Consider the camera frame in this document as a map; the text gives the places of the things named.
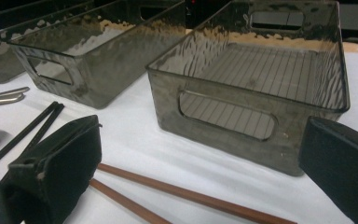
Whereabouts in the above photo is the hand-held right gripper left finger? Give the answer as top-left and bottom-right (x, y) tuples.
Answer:
(0, 115), (103, 224)

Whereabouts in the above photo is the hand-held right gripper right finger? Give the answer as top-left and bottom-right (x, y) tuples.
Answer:
(297, 116), (358, 224)

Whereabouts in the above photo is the black chopstick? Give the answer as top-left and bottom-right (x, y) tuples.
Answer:
(0, 101), (60, 175)
(0, 103), (65, 184)

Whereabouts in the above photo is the brown chopstick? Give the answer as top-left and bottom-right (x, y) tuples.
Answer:
(97, 162), (297, 224)
(89, 178), (172, 224)

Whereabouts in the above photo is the metal fork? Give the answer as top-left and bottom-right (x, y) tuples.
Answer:
(0, 86), (31, 99)

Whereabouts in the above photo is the white table mat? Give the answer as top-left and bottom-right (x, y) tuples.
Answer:
(0, 52), (358, 224)

